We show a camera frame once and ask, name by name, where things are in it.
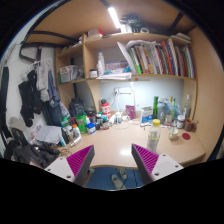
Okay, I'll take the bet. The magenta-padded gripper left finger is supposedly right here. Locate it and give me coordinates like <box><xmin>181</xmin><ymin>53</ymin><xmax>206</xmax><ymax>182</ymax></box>
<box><xmin>44</xmin><ymin>144</ymin><xmax>96</xmax><ymax>187</ymax></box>

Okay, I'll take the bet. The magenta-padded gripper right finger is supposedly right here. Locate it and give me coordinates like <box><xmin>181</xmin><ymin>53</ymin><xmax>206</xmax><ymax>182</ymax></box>
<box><xmin>130</xmin><ymin>143</ymin><xmax>185</xmax><ymax>186</ymax></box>

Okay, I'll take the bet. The clear bottle with yellow cap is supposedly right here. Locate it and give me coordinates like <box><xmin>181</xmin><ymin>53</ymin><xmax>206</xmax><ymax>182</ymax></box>
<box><xmin>146</xmin><ymin>118</ymin><xmax>162</xmax><ymax>154</ymax></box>

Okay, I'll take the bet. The blue floor mat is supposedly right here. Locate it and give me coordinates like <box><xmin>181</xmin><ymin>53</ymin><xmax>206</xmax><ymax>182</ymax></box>
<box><xmin>84</xmin><ymin>166</ymin><xmax>144</xmax><ymax>191</ymax></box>

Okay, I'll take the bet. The grey slipper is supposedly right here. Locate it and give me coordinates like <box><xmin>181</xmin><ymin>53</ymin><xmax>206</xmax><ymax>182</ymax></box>
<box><xmin>116</xmin><ymin>167</ymin><xmax>129</xmax><ymax>181</ymax></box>
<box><xmin>110</xmin><ymin>173</ymin><xmax>127</xmax><ymax>190</ymax></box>

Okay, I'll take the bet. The white bottle with blue label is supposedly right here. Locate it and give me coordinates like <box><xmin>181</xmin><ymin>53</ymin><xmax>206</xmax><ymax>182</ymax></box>
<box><xmin>85</xmin><ymin>122</ymin><xmax>97</xmax><ymax>135</ymax></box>

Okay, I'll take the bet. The green container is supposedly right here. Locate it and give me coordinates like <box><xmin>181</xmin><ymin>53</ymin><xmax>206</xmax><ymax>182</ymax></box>
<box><xmin>75</xmin><ymin>114</ymin><xmax>88</xmax><ymax>134</ymax></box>

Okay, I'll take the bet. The cream ceramic cup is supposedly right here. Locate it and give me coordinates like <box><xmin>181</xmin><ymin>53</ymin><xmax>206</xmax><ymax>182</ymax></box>
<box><xmin>167</xmin><ymin>126</ymin><xmax>180</xmax><ymax>140</ymax></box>

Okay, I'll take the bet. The blue and white box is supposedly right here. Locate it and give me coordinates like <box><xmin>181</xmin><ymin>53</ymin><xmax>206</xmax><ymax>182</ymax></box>
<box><xmin>140</xmin><ymin>105</ymin><xmax>154</xmax><ymax>124</ymax></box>

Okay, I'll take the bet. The magenta pouch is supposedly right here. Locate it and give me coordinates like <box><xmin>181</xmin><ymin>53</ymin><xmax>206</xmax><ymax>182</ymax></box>
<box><xmin>125</xmin><ymin>104</ymin><xmax>137</xmax><ymax>120</ymax></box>

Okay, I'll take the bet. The brown jar with white lid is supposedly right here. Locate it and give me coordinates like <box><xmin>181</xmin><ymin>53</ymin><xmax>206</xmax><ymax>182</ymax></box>
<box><xmin>176</xmin><ymin>114</ymin><xmax>186</xmax><ymax>130</ymax></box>

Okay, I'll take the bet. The dark clothes pile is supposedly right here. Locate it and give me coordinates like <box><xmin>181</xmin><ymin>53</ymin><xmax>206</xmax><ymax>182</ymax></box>
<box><xmin>3</xmin><ymin>128</ymin><xmax>63</xmax><ymax>168</ymax></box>

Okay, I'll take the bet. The black backpack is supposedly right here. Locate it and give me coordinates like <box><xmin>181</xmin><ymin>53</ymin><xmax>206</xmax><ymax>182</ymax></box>
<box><xmin>68</xmin><ymin>97</ymin><xmax>86</xmax><ymax>118</ymax></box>

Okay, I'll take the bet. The tall green bottle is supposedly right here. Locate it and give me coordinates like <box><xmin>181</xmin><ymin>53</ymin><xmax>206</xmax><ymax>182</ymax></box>
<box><xmin>152</xmin><ymin>95</ymin><xmax>159</xmax><ymax>119</ymax></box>

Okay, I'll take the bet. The brown mug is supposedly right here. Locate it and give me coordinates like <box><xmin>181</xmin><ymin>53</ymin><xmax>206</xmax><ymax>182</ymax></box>
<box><xmin>184</xmin><ymin>118</ymin><xmax>199</xmax><ymax>133</ymax></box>

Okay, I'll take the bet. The red and white canister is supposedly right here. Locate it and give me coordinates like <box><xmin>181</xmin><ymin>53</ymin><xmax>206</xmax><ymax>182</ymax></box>
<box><xmin>100</xmin><ymin>101</ymin><xmax>112</xmax><ymax>121</ymax></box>

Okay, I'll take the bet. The green glass bottle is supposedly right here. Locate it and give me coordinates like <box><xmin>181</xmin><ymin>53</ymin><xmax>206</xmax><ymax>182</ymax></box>
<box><xmin>169</xmin><ymin>96</ymin><xmax>176</xmax><ymax>124</ymax></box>

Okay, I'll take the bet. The tall clear glass bottle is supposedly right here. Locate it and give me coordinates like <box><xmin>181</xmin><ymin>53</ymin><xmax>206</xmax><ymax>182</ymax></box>
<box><xmin>182</xmin><ymin>94</ymin><xmax>192</xmax><ymax>119</ymax></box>

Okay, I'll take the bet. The white power strip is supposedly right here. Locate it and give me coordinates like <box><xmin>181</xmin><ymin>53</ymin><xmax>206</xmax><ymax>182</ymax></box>
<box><xmin>114</xmin><ymin>87</ymin><xmax>132</xmax><ymax>95</ymax></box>

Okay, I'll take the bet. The hanging clothes group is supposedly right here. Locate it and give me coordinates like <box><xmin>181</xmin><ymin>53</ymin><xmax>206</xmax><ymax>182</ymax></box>
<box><xmin>18</xmin><ymin>58</ymin><xmax>63</xmax><ymax>128</ymax></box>

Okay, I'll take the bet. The ceiling light bar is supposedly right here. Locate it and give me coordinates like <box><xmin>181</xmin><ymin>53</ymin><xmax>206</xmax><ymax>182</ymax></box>
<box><xmin>107</xmin><ymin>6</ymin><xmax>122</xmax><ymax>29</ymax></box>

